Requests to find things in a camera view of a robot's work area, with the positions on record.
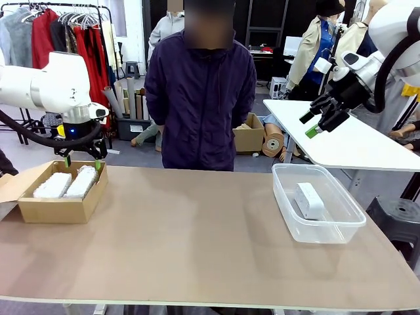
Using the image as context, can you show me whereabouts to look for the bystander in grey hoodie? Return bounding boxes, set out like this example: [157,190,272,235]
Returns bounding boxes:
[148,0,186,63]

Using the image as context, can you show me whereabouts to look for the dark grey storage bin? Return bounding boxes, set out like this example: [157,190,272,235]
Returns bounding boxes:
[116,116,154,141]

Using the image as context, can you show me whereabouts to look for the bubble white clock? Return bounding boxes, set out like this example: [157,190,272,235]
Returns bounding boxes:
[32,172,73,200]
[62,165,99,200]

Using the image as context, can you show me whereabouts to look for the grey cardboard tube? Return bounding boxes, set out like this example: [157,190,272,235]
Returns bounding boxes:
[127,77,137,119]

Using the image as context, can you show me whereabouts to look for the brown paper spool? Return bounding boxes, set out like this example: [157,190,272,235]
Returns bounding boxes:
[261,123,289,159]

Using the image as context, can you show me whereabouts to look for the black arm hose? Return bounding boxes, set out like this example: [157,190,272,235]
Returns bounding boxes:
[0,110,102,150]
[362,6,420,115]

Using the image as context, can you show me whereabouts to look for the white unwrapped digital clock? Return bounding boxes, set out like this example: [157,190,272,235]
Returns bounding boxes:
[293,182,326,221]

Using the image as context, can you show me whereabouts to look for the black right arm hose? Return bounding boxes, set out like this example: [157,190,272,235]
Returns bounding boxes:
[362,6,420,115]

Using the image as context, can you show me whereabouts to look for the brown cardboard tube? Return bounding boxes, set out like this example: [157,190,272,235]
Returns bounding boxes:
[135,87,147,121]

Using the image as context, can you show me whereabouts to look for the black hanging garment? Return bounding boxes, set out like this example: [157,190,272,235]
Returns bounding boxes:
[51,19,78,55]

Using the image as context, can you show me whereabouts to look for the clear plastic container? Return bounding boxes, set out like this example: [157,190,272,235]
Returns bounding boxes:
[271,163,368,244]

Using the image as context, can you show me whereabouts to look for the cream cardboard tube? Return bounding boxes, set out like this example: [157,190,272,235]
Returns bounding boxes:
[114,81,129,116]

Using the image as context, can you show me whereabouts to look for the open brown cardboard box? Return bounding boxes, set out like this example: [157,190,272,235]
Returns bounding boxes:
[0,159,109,224]

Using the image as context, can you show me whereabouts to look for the cream hanging garment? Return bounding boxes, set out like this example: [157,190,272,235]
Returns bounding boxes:
[100,21,119,72]

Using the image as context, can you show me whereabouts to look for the black white patterned fabric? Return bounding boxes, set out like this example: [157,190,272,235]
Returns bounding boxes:
[41,112,64,129]

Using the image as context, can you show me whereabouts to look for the black left arm hose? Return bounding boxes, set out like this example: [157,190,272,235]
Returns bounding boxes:
[0,110,102,150]

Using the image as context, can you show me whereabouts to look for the grey fuzzy garment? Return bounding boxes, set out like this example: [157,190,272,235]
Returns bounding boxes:
[0,8,33,68]

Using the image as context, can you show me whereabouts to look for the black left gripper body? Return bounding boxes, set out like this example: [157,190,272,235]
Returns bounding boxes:
[61,121,87,148]

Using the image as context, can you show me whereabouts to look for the black plastic stool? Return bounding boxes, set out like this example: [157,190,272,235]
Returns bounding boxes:
[366,196,420,263]

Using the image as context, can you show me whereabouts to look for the black tripod stand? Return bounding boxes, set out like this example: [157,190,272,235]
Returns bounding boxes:
[323,22,348,96]

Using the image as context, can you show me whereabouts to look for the loose mannequin limbs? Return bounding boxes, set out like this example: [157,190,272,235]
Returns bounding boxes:
[388,117,420,152]

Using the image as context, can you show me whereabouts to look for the black desk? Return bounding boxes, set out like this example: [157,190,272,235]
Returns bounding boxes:
[251,49,286,81]

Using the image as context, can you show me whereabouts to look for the white computer case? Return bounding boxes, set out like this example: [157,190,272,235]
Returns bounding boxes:
[269,76,289,99]

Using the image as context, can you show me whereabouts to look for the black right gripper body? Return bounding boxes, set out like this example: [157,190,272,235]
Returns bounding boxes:
[310,77,371,112]

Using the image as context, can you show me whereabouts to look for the short red dress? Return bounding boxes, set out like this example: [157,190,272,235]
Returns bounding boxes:
[31,9,60,70]

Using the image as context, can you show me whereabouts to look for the white side table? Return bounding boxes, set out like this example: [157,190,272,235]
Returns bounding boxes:
[263,98,420,198]

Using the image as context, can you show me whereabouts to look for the long red dress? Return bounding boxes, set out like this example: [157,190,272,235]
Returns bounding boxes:
[73,26,111,108]

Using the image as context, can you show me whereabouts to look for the mannequin in beige trench coat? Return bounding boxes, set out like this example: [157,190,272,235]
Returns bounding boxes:
[285,0,348,99]

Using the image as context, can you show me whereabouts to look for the small dark stool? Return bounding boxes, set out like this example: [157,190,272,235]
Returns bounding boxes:
[125,60,140,79]

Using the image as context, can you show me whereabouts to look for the brown cardboard floor box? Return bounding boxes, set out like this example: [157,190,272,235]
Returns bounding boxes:
[232,112,266,155]

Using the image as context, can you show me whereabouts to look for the white monitor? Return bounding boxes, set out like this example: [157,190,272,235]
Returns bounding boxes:
[283,35,303,56]

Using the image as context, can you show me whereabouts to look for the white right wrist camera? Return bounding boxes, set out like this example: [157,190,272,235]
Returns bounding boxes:
[314,58,333,74]

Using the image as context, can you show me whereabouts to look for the black hat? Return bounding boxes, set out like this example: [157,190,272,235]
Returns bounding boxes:
[316,0,345,16]

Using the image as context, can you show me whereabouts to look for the person in purple jacket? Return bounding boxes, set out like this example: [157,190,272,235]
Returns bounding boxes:
[143,0,257,172]

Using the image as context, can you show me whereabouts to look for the grey paper roll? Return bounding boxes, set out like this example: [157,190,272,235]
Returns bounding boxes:
[101,85,124,119]

